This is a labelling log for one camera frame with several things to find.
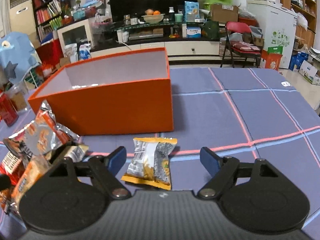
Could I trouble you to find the yellow grey snack packet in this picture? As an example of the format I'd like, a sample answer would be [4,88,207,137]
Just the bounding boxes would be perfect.
[121,138,177,190]

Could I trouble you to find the blue star cloth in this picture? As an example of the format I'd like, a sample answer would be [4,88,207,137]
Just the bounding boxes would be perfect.
[1,31,42,85]

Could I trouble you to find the black bookshelf with books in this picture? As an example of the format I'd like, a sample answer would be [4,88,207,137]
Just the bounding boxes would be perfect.
[31,0,66,41]

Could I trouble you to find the clear plastic jar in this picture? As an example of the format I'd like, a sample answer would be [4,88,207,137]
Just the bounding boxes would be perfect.
[7,82,29,113]

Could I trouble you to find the white floor air conditioner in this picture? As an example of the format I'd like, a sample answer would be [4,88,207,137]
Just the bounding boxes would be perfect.
[9,0,36,36]

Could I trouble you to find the red folding chair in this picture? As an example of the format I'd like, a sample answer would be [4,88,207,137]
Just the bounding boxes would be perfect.
[220,21,261,68]

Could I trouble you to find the orange storage box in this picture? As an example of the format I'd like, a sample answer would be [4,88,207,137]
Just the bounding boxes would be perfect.
[28,48,174,135]

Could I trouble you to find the wooden bookshelf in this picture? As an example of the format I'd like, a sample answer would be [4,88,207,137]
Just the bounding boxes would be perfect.
[280,0,317,48]

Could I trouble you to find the red soda can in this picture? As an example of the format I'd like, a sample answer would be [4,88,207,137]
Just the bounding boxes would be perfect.
[0,92,18,127]

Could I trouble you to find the brown cardboard box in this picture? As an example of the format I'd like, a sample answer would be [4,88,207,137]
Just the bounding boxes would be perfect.
[210,4,239,23]

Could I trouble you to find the orange chips packet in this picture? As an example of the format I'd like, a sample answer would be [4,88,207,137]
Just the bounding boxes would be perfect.
[11,155,50,207]

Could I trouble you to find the white framed small cabinet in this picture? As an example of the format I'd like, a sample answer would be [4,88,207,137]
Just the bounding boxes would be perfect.
[57,19,94,53]

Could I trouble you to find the white chest freezer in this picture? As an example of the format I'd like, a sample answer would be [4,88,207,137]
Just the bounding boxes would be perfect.
[247,0,297,70]

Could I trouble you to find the purple plaid tablecloth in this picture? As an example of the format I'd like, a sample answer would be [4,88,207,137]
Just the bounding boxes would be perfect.
[0,67,320,240]

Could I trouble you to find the silver orange snack bag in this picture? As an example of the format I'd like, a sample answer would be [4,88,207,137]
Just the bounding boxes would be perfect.
[3,100,79,165]

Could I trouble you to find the fruit bowl with oranges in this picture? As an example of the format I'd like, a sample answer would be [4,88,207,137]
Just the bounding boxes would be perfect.
[143,9,164,24]

